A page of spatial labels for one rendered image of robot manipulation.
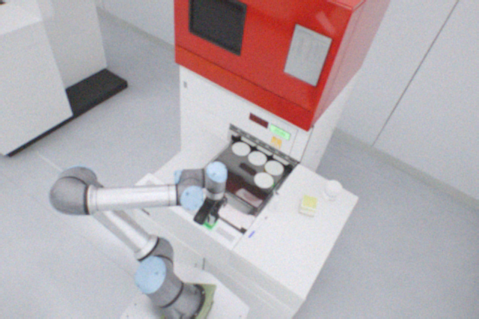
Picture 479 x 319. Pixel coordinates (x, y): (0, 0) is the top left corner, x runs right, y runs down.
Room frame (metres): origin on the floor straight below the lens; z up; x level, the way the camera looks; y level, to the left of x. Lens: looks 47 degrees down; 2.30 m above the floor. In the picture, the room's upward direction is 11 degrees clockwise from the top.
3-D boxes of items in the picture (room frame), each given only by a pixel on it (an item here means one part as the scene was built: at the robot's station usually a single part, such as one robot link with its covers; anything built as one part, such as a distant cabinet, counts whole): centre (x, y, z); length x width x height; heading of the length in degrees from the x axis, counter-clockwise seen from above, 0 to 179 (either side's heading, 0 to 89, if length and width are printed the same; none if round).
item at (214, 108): (1.43, 0.08, 1.02); 0.82 x 0.03 x 0.40; 65
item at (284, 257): (0.90, -0.31, 0.89); 0.62 x 0.35 x 0.14; 155
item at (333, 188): (1.06, -0.44, 1.01); 0.07 x 0.07 x 0.10
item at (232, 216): (0.94, 0.07, 0.87); 0.36 x 0.08 x 0.03; 65
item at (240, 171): (1.19, -0.02, 0.90); 0.34 x 0.34 x 0.01; 65
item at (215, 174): (0.80, 0.09, 1.28); 0.09 x 0.08 x 0.11; 108
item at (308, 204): (0.96, -0.33, 1.00); 0.07 x 0.07 x 0.07; 85
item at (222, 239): (0.85, 0.21, 0.89); 0.55 x 0.09 x 0.14; 65
